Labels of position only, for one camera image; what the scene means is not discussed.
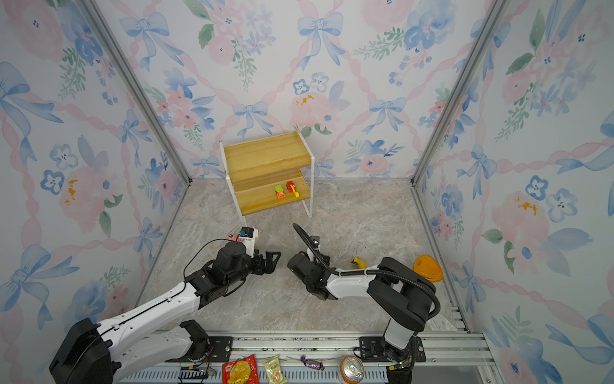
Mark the silver drink can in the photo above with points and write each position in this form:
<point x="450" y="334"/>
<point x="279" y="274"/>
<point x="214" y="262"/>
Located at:
<point x="351" y="370"/>

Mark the red snack packet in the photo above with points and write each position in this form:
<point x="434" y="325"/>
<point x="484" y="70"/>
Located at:
<point x="242" y="371"/>

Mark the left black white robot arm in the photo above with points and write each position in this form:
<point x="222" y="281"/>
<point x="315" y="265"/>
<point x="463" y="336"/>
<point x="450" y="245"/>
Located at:
<point x="117" y="347"/>

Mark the purple wrapped candy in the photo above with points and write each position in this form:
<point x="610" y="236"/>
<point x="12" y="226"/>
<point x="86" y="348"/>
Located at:
<point x="312" y="364"/>

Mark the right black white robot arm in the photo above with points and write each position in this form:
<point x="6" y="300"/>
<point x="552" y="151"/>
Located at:
<point x="408" y="298"/>

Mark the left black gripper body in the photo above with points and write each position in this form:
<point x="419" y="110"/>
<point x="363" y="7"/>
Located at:
<point x="257" y="266"/>

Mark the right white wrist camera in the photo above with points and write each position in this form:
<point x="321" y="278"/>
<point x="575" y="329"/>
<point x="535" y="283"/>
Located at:
<point x="315" y="240"/>

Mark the yellow figure toy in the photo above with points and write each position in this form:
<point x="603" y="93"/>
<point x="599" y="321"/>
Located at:
<point x="359" y="264"/>

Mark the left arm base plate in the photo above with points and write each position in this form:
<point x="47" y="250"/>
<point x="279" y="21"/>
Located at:
<point x="215" y="349"/>

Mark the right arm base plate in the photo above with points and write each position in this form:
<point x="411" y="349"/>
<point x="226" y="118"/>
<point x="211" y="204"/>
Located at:
<point x="377" y="350"/>

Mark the white frame wooden two-tier shelf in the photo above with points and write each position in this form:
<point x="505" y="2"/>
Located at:
<point x="253" y="168"/>

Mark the green orange toy truck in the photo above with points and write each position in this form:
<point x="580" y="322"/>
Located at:
<point x="279" y="192"/>

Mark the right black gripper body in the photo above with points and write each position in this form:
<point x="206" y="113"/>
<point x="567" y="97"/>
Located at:
<point x="320" y="268"/>

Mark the green snack packet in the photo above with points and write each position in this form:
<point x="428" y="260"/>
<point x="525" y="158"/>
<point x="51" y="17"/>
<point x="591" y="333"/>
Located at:
<point x="273" y="371"/>

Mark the orange lid plastic cup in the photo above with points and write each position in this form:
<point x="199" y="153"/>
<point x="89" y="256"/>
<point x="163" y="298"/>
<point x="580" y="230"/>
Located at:
<point x="429" y="268"/>

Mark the red yellow toy excavator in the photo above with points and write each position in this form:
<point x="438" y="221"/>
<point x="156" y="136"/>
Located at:
<point x="292" y="188"/>

